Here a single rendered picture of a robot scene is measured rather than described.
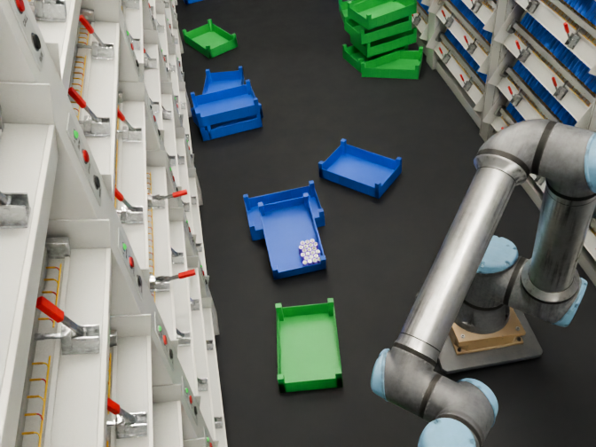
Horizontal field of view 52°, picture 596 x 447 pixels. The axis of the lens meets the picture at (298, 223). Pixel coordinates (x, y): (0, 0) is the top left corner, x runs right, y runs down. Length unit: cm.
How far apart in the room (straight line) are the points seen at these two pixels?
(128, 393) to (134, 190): 46
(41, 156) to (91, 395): 26
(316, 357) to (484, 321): 55
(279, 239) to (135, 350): 144
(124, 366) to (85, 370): 24
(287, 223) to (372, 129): 78
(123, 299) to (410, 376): 56
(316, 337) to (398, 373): 93
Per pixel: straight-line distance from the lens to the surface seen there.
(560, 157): 133
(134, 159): 133
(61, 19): 97
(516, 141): 133
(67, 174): 78
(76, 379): 72
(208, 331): 199
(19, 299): 54
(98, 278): 82
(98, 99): 116
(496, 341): 201
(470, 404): 118
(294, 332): 212
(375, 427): 193
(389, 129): 294
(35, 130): 73
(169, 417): 114
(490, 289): 185
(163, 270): 135
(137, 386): 94
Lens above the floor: 172
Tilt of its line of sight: 44 degrees down
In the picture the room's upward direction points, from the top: 8 degrees counter-clockwise
